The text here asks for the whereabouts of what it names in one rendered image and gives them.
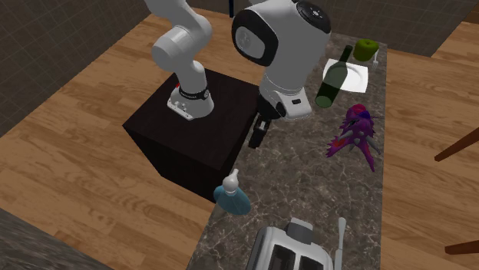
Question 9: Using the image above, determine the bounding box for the white knife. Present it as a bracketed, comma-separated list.
[333, 217, 348, 270]

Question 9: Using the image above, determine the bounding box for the green glass bottle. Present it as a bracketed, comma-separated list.
[314, 44, 355, 110]

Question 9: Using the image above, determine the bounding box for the blue bottle with white sprayer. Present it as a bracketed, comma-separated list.
[213, 168, 252, 216]

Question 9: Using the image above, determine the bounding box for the purple spiky creature figure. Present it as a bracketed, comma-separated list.
[325, 104, 383, 173]

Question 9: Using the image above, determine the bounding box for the dark robot stand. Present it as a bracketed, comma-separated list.
[122, 68, 263, 203]

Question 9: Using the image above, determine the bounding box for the white toaster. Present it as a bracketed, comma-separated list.
[244, 217, 335, 270]

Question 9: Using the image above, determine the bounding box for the white square plate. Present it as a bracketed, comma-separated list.
[322, 58, 370, 94]

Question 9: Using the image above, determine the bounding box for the green apple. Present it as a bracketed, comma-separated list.
[352, 38, 380, 63]

